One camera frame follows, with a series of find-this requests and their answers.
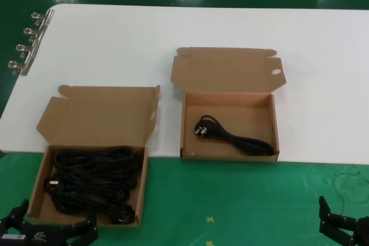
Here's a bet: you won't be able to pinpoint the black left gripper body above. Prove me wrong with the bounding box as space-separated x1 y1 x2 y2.
0 222 73 246

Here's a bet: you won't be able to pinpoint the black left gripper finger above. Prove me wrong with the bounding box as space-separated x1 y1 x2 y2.
0 199 29 229
67 210 99 246

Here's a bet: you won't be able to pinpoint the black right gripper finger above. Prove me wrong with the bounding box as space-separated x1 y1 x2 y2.
318 195 358 246

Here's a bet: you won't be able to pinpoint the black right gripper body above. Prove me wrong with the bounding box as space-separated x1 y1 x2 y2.
353 215 369 246

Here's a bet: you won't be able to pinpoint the black power cable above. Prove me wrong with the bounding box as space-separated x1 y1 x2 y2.
51 194 136 225
54 145 145 173
47 171 139 199
195 115 275 156

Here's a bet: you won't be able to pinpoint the open brown cardboard box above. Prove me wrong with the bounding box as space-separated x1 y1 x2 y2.
169 46 287 162

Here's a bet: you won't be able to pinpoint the green table cloth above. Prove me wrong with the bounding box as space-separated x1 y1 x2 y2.
0 152 369 246

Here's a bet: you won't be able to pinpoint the flat cardboard piece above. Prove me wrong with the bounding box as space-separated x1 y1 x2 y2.
26 84 161 226

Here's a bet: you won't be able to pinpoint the metal binder clip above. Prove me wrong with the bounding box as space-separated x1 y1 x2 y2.
14 43 40 58
7 55 35 76
31 10 55 27
22 26 47 42

